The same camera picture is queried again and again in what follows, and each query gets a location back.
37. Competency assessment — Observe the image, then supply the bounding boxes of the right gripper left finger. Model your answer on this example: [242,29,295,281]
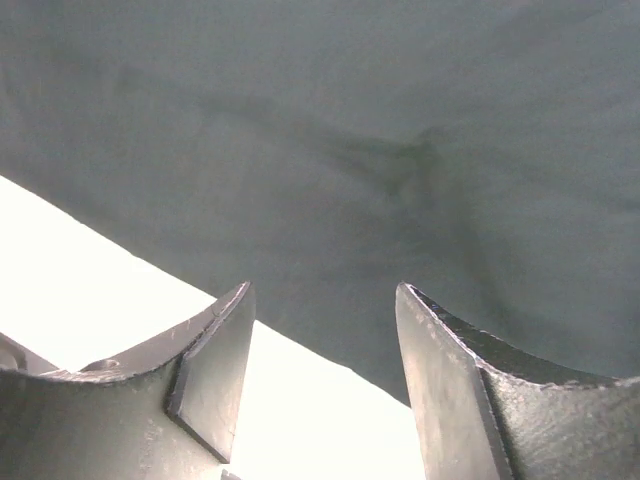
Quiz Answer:
[1,283,256,480]

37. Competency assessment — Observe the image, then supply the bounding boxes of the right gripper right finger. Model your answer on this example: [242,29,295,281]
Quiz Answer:
[395,283,639,479]

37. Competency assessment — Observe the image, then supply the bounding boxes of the black t shirt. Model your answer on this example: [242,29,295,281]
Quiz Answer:
[1,1,639,401]

